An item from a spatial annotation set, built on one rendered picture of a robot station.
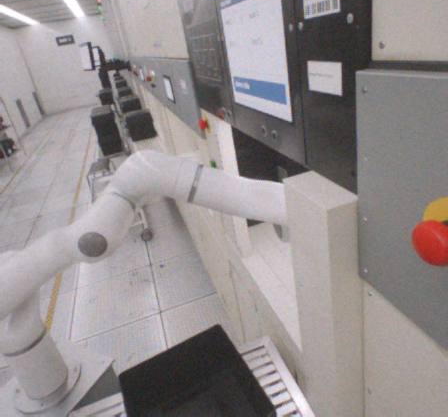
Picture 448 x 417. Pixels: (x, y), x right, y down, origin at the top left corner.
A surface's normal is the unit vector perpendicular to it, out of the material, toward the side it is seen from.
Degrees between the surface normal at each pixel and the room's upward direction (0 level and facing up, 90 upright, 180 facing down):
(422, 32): 90
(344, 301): 90
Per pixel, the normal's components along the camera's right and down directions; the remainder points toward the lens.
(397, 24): -0.94, 0.27
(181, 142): 0.29, 0.35
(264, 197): -0.58, -0.30
